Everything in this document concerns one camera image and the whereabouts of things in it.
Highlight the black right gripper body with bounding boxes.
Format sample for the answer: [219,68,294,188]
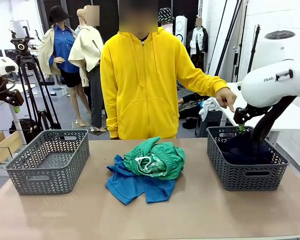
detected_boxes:
[233,104,272,125]

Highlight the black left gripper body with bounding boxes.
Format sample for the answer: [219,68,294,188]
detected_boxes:
[0,83,25,107]

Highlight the navy blue garment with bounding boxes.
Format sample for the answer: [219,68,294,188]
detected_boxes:
[218,131,274,166]

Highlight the green drawstring shorts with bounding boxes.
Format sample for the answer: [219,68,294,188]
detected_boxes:
[123,136,186,181]

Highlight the blue t-shirt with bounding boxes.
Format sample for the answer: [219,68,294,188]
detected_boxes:
[105,154,176,206]

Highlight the person's right forearm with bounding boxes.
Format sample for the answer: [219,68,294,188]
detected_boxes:
[105,98,120,140]

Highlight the person's left forearm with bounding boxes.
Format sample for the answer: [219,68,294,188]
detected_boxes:
[187,71,231,99]

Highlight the person's left hand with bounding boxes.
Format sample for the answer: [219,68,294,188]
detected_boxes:
[214,87,238,113]

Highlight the white desk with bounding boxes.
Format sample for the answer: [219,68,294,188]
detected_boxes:
[0,83,37,145]

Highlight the black bag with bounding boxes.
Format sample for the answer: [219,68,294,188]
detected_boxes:
[9,118,42,145]

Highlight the dark stool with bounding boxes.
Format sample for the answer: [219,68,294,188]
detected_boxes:
[194,109,224,138]

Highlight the white cloth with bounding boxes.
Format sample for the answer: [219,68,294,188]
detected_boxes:
[198,97,223,122]

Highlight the wooden box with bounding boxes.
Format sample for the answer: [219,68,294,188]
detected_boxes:
[0,130,24,163]

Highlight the grey woven plastic basket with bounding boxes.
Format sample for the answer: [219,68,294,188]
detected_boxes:
[4,129,90,196]
[206,126,290,192]

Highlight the black tripod pole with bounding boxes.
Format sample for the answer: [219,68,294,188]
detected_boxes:
[247,24,262,75]

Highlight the mannequin with blue shirt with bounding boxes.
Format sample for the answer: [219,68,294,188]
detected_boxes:
[37,5,91,127]

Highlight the black light stand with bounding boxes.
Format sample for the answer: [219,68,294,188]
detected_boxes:
[207,0,249,83]

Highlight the mannequin with black white jacket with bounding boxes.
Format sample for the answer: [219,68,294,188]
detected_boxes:
[186,17,209,79]

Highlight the mannequin with cream jacket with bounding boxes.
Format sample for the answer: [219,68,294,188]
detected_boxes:
[68,4,108,133]

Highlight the person in yellow hoodie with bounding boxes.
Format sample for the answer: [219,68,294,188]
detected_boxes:
[99,0,231,140]

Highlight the white tower fan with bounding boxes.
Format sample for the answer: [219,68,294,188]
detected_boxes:
[175,15,188,46]

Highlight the black camera tripod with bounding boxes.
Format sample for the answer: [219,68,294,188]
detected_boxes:
[9,26,62,131]

